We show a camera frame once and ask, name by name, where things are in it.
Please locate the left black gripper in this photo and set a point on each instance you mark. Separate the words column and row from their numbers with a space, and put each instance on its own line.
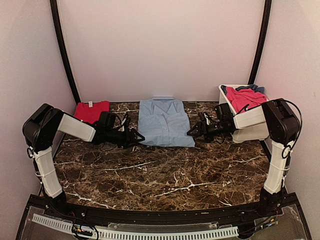
column 130, row 139

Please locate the white plastic laundry bin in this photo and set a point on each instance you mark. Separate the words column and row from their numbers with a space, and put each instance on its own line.
column 250, row 130

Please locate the electronics board with wires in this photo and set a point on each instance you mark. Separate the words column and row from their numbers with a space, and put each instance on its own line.
column 266, row 223
column 78, row 231

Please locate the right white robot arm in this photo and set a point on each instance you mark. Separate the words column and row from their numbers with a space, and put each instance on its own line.
column 279, row 123

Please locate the dark blue garment in bin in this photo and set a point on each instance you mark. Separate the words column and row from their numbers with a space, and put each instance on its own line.
column 254, row 87

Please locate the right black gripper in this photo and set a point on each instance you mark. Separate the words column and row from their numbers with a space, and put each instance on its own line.
column 207, row 135

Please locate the red t-shirt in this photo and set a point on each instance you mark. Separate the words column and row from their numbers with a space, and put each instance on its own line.
column 90, row 112

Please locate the left black frame post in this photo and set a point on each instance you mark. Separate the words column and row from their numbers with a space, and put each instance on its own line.
column 63, row 50

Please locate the light blue shirt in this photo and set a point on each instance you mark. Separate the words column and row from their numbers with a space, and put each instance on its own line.
column 163, row 122

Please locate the right black frame post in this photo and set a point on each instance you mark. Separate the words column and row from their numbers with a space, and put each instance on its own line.
column 261, row 41

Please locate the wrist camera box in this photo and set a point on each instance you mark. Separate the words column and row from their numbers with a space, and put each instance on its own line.
column 223, row 112
column 107, row 119

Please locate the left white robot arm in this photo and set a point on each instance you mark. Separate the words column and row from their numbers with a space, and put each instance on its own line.
column 40, row 130

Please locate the white slotted cable duct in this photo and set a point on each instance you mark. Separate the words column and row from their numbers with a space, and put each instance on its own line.
column 121, row 231

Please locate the pink garment in bin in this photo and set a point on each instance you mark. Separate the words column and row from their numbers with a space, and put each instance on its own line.
column 244, row 99

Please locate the left electronics board with wires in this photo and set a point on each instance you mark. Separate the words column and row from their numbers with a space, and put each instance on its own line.
column 78, row 231

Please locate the black frame post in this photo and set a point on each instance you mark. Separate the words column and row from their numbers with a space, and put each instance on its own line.
column 63, row 50
column 261, row 41

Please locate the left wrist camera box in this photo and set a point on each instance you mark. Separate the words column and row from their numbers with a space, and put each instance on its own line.
column 107, row 119

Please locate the right electronics board with wires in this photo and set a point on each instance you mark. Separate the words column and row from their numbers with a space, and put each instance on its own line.
column 266, row 223

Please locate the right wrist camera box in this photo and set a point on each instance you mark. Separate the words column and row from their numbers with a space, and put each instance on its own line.
column 223, row 112

